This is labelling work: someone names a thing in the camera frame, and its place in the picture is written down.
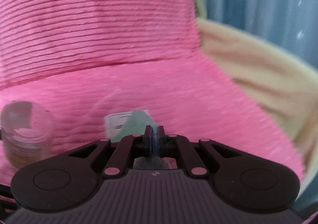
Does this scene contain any green grey cleaning cloth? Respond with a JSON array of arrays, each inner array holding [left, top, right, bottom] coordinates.
[[111, 110, 173, 170]]

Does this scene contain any clear plastic jar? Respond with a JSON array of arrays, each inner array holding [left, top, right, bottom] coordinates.
[[1, 101, 54, 169]]

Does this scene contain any white blanket label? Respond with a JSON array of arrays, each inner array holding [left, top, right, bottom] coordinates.
[[103, 109, 151, 139]]

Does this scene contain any blue star curtain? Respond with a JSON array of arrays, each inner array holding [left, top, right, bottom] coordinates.
[[205, 0, 317, 66]]

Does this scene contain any pink corduroy blanket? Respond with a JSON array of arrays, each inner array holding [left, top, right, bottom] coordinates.
[[0, 0, 305, 212]]

